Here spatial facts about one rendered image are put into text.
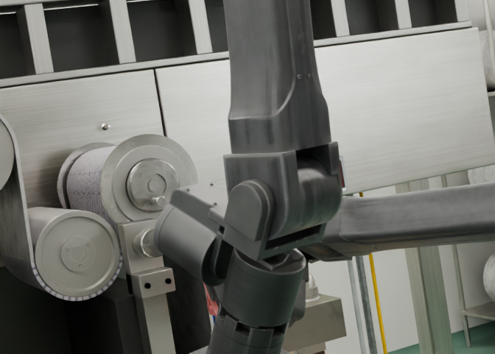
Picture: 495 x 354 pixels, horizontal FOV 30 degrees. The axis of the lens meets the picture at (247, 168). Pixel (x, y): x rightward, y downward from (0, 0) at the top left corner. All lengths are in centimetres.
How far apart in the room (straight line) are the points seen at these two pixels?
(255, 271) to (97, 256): 65
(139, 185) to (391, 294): 351
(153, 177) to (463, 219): 51
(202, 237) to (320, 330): 71
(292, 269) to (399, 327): 409
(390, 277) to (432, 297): 255
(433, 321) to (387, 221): 118
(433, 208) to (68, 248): 54
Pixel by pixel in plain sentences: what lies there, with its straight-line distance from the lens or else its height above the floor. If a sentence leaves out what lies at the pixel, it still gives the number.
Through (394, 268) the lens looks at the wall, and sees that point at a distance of 473.
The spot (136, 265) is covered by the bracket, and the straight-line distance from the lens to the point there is 129.
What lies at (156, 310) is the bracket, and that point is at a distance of 130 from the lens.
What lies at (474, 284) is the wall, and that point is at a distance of 504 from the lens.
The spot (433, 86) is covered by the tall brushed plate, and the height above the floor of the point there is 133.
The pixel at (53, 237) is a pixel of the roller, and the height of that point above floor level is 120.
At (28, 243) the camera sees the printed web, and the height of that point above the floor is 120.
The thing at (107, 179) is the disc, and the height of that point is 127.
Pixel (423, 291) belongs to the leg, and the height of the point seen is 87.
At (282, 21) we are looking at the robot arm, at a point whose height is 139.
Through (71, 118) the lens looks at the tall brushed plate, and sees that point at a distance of 164.
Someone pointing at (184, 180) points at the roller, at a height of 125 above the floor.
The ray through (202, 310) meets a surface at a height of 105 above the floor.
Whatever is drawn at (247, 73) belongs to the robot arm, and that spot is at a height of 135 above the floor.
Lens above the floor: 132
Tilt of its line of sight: 3 degrees down
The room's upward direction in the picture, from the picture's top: 9 degrees counter-clockwise
